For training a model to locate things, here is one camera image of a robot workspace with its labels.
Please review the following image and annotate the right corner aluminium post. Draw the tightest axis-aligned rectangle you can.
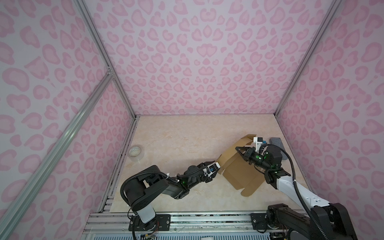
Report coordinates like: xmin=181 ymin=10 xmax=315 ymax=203
xmin=274 ymin=0 xmax=344 ymax=119

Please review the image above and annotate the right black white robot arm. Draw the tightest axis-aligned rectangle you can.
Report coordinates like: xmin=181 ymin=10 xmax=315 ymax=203
xmin=235 ymin=144 xmax=358 ymax=240

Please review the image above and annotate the clear tape roll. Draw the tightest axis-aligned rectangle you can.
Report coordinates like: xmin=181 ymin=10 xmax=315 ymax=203
xmin=128 ymin=145 xmax=145 ymax=162

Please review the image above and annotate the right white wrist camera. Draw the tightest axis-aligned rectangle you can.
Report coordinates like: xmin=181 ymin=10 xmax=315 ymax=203
xmin=253 ymin=137 xmax=267 ymax=152

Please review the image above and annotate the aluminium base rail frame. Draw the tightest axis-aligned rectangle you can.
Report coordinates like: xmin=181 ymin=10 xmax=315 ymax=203
xmin=81 ymin=211 xmax=288 ymax=240

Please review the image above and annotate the corner aluminium post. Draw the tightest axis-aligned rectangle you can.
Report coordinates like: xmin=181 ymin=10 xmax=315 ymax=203
xmin=274 ymin=0 xmax=344 ymax=119
xmin=73 ymin=0 xmax=137 ymax=120

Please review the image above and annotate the left diagonal aluminium strut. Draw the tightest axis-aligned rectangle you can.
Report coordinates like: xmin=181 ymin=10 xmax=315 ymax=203
xmin=1 ymin=73 xmax=113 ymax=240

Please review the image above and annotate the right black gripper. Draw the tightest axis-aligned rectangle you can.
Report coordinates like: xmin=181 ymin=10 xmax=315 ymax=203
xmin=235 ymin=147 xmax=272 ymax=171

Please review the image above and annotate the grey felt case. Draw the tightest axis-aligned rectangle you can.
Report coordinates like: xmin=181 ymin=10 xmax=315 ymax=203
xmin=269 ymin=137 xmax=286 ymax=151

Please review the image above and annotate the brown cardboard box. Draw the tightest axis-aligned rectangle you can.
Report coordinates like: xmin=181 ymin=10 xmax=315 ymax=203
xmin=217 ymin=135 xmax=265 ymax=197

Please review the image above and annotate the left corner aluminium post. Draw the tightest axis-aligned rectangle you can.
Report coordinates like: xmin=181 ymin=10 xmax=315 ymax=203
xmin=73 ymin=0 xmax=137 ymax=120

